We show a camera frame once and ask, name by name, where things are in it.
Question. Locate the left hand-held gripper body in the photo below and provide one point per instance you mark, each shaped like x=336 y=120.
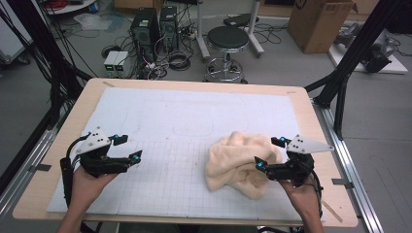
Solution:
x=97 y=161

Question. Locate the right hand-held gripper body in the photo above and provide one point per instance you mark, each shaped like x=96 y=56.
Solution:
x=291 y=170

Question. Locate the cream towel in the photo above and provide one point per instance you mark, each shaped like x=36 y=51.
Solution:
x=236 y=165

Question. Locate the person's right hand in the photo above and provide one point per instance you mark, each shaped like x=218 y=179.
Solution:
x=302 y=197

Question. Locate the person's left hand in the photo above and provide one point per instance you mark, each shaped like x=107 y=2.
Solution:
x=85 y=191

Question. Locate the white foam mat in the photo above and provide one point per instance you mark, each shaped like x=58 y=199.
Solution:
x=168 y=129

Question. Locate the black tape strip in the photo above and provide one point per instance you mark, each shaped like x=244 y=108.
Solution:
x=40 y=167
x=342 y=183

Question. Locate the thin wooden stick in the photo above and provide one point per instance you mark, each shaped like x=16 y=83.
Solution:
x=332 y=211

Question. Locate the white power supply unit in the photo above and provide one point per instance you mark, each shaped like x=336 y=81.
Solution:
x=121 y=63
x=110 y=63

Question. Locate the large black computer tower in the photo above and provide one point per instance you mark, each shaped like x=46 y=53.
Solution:
x=144 y=32

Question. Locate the white stand leg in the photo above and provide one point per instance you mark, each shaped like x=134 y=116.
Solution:
x=201 y=32
x=254 y=32

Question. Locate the black round stool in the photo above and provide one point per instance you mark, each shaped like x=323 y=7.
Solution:
x=227 y=37

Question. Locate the slim black computer tower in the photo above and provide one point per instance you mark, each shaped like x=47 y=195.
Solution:
x=169 y=29

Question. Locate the brown cardboard box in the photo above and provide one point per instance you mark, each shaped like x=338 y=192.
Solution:
x=319 y=26

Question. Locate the clear plastic bag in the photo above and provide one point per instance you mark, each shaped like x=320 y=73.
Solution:
x=90 y=21

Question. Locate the flat black case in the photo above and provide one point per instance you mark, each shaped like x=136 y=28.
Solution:
x=239 y=20

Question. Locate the grey and black machine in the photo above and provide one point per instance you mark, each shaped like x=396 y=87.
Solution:
x=377 y=55

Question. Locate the white floor board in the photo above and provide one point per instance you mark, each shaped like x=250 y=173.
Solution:
x=396 y=66

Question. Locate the round white table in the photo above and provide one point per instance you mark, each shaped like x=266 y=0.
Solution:
x=73 y=7

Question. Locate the white panel on stand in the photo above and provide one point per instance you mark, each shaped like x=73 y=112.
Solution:
x=11 y=42

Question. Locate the aluminium rail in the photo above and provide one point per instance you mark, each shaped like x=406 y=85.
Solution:
x=29 y=165
x=353 y=171

